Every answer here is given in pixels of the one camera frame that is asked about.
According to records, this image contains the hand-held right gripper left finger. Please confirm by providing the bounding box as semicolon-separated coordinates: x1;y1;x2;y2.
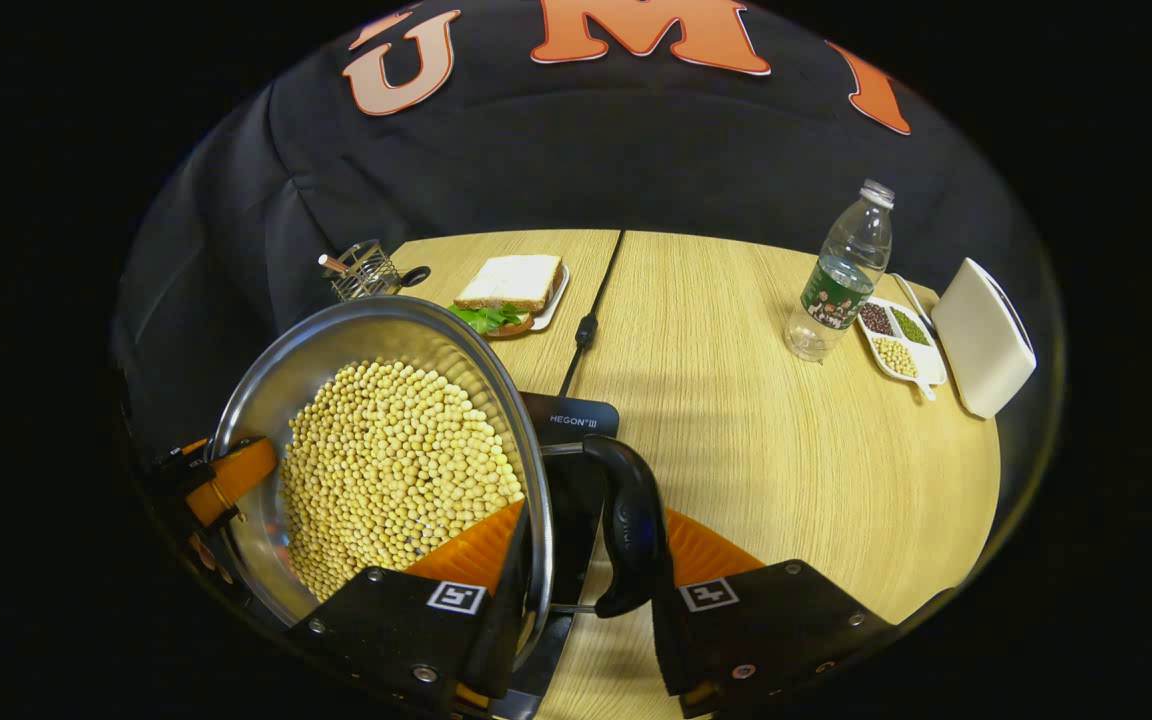
286;498;535;713

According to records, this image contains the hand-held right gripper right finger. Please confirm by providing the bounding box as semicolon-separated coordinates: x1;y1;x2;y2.
651;508;899;719

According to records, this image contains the black induction cooktop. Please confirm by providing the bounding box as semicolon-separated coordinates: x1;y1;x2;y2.
491;391;622;720

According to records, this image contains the steel pot with black handle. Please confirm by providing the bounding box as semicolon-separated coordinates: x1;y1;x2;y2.
206;295;672;671

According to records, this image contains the pile of soybeans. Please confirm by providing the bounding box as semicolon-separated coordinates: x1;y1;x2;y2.
279;358;527;603

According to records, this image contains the small white plate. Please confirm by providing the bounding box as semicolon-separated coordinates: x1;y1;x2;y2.
531;262;571;333

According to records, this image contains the white divided bean dish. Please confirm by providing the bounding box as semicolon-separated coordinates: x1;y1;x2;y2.
856;296;949;402

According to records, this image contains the sandwich with lettuce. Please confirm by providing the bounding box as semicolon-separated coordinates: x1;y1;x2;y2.
448;254;565;338

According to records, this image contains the clear plastic water bottle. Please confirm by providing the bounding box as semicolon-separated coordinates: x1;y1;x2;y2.
784;179;896;363

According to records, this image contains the white spoon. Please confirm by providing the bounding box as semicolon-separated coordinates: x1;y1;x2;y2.
889;272;939;337

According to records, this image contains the black backdrop cloth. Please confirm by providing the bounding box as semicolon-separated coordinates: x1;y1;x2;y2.
111;0;1057;471

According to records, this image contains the metal wire holder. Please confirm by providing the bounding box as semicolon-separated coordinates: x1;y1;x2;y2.
320;239;403;303

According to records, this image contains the black power cable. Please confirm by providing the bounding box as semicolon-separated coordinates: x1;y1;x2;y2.
558;230;627;397

